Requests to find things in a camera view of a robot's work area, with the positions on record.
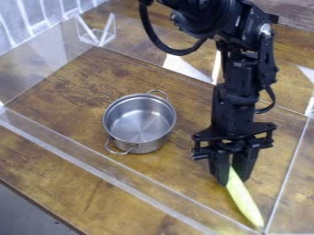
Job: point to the clear acrylic enclosure wall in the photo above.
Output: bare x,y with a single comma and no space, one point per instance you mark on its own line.
59,81

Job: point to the small steel pot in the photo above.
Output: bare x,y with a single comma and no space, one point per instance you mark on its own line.
139,121

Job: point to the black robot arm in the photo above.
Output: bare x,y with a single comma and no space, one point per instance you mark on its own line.
241,29

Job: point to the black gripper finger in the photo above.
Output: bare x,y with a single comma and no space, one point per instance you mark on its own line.
219,166
243,162

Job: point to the clear acrylic corner bracket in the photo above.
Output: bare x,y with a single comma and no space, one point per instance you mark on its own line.
96,37

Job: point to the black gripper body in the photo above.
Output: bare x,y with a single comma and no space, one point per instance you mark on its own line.
233,130

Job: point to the green handled metal spoon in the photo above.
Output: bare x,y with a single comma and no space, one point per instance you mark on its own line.
243,200

